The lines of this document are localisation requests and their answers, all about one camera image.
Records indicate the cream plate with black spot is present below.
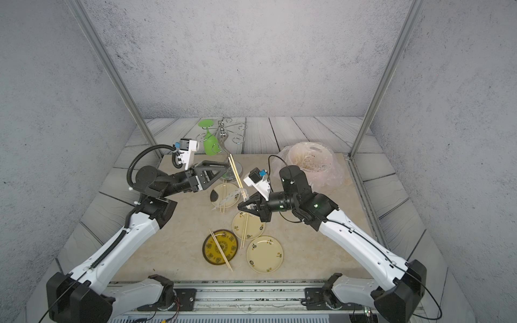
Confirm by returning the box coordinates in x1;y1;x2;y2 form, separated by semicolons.
209;183;241;211

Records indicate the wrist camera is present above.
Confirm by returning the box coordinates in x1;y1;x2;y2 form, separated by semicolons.
172;138;199;170
244;168;271;201

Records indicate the aluminium frame post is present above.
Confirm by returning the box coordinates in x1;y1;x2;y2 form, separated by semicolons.
65;0;157;145
349;0;425;160

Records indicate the left aluminium frame post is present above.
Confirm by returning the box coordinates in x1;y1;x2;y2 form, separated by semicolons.
65;0;157;145

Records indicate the white bucket with pink bag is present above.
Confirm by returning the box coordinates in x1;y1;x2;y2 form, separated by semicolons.
278;142;345;192

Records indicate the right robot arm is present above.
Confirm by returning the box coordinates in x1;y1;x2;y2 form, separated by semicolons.
238;165;427;322

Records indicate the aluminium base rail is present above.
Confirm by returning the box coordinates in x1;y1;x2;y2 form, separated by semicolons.
98;282;421;323

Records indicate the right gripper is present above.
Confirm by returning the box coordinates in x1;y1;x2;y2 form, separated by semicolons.
238;190;300;224

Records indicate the green plastic spoon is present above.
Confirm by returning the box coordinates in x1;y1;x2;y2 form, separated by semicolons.
198;119;221;156

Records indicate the cream floral plate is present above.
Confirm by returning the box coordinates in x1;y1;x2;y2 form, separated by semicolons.
246;236;284;274
231;212;266;240

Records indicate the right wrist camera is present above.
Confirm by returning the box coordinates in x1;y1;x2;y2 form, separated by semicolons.
244;168;271;201

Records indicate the right aluminium frame post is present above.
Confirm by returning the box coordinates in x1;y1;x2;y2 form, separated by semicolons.
349;0;425;160

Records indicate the silver metal hook stand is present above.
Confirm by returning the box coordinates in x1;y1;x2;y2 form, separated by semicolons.
196;118;246;182

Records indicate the cream floral plate front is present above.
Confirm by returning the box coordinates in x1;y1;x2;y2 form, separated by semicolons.
246;236;284;274

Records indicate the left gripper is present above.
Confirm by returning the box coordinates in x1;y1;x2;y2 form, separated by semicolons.
159;163;227;201

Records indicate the cream floral plate middle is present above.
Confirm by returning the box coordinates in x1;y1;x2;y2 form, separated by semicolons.
231;212;266;240

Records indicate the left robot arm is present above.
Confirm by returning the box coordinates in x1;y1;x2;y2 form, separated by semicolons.
46;161;229;322

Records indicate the yellow patterned plate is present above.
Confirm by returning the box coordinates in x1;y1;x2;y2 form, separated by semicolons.
202;230;239;265

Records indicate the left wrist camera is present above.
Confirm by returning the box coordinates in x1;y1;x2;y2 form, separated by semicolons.
172;138;199;170

